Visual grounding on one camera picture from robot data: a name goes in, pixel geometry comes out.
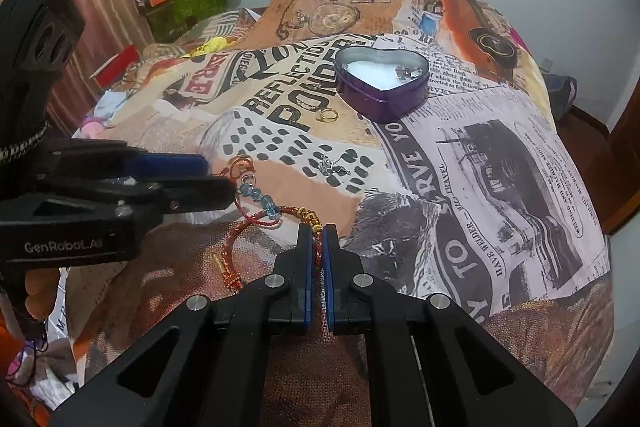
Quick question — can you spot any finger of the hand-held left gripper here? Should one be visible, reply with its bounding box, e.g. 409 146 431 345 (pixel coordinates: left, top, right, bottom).
112 176 237 219
122 151 211 180

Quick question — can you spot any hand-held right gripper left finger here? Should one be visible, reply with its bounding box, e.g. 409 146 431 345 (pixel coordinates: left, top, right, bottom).
50 223 314 427

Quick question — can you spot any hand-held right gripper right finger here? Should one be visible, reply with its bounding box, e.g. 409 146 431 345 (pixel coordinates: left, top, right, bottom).
322 223 577 427

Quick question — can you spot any blue bead charm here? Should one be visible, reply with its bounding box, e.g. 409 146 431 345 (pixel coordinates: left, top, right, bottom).
239 174 282 222

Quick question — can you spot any red and gold woven bracelet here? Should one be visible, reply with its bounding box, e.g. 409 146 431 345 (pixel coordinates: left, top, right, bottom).
215 203 326 295

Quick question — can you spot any purple heart-shaped tin box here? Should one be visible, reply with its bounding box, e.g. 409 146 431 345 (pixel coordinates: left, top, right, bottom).
334 46 430 124

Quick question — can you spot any person's left hand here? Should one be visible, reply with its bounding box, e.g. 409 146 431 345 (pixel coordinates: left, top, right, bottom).
24 268 62 319

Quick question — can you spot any red flat box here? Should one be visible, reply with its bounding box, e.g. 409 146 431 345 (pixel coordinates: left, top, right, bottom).
91 44 142 90

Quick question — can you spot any yellow plastic item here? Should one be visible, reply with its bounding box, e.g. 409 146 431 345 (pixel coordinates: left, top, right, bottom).
187 34 237 58

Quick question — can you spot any pile of colourful clothes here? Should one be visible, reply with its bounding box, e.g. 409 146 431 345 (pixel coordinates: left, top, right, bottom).
0 287 78 410

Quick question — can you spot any green cloth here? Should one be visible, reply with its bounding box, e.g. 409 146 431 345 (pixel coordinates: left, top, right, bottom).
145 0 237 44

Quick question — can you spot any newspaper print blanket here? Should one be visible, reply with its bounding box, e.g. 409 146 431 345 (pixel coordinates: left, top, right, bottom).
64 0 617 414

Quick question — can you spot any blue bag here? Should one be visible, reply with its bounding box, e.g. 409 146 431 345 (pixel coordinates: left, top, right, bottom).
542 74 579 120

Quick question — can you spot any brown wooden furniture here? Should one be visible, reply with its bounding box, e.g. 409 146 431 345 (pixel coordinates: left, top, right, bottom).
565 72 640 235

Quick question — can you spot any copper wire ring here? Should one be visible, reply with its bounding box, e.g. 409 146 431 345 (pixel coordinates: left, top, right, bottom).
227 156 257 178

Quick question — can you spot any black white braided cord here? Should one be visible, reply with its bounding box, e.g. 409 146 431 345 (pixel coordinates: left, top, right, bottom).
0 121 49 164

